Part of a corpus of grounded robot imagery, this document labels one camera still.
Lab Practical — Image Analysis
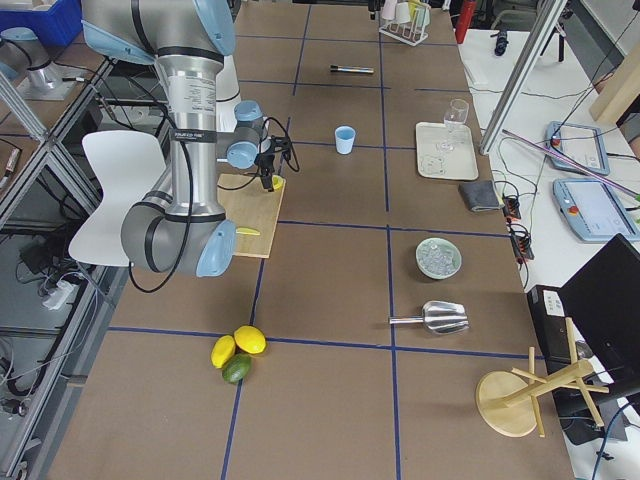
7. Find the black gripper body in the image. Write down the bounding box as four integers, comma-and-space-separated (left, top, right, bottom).
255, 135, 292, 181

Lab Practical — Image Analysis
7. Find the yellow lemon half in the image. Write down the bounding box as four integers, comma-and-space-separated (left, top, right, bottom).
271, 175, 285, 191

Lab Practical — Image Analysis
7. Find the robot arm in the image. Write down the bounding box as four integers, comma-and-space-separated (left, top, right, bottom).
69, 1, 276, 277

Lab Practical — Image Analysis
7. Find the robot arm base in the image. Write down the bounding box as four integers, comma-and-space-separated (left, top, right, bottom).
1, 27, 75, 101

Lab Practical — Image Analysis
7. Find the light blue paper cup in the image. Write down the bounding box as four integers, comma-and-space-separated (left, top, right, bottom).
334, 125, 356, 155

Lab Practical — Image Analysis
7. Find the yellow lemon right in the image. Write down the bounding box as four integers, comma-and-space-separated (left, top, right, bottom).
233, 325, 267, 355

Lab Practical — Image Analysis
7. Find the yellow lemon left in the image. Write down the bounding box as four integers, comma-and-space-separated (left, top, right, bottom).
210, 335, 236, 369

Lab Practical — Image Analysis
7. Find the bamboo cutting board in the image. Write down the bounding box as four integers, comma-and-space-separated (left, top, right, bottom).
218, 173, 285, 258

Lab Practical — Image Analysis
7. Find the yellow plastic knife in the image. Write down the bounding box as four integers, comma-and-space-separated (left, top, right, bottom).
236, 227, 261, 236

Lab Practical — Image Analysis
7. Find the white plastic chair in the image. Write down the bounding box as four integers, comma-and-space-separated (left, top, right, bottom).
69, 130, 165, 267

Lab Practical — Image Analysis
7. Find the beige bear tray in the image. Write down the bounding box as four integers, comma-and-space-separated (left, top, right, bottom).
415, 122, 479, 181

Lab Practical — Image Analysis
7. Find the green bowl of ice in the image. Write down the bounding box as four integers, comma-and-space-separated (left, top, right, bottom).
415, 238, 462, 280

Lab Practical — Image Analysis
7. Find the green lime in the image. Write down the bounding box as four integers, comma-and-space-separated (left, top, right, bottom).
222, 353, 252, 384

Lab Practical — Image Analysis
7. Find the clear wine glass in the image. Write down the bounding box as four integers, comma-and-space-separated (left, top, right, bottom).
438, 99, 469, 152

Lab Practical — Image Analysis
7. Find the grey folded cloth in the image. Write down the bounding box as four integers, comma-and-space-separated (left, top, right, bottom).
458, 180, 504, 212

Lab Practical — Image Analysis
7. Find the steel ice scoop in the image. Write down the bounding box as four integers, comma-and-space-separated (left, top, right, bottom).
389, 300, 470, 335

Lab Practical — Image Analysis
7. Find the white power strip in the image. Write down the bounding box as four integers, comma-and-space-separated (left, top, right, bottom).
42, 279, 75, 311

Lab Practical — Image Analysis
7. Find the blue plastic crate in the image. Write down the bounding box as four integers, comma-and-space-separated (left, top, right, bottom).
1, 0, 82, 46

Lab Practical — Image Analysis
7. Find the black box with label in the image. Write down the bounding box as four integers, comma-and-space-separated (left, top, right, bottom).
527, 285, 570, 373

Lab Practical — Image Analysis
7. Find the blue teach pendant far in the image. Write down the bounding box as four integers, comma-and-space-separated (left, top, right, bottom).
546, 121, 610, 176

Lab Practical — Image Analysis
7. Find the blue teach pendant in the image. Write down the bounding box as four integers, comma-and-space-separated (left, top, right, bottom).
546, 121, 610, 176
552, 179, 639, 244

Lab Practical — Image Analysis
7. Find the wooden mug tree stand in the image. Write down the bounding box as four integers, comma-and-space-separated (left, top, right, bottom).
475, 317, 609, 437

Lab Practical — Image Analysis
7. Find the blue teach pendant near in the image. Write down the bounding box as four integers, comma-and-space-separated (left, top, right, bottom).
552, 179, 639, 244

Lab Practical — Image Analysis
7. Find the black computer monitor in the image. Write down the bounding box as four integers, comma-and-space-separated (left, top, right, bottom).
560, 234, 639, 397

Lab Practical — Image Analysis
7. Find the white wire cup rack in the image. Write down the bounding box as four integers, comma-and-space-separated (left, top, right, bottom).
378, 0, 431, 46

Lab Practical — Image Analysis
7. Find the aluminium frame post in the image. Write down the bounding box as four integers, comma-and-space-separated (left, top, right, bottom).
479, 0, 567, 155

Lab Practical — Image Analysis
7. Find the wooden block post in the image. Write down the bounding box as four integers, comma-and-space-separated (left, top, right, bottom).
589, 44, 640, 124

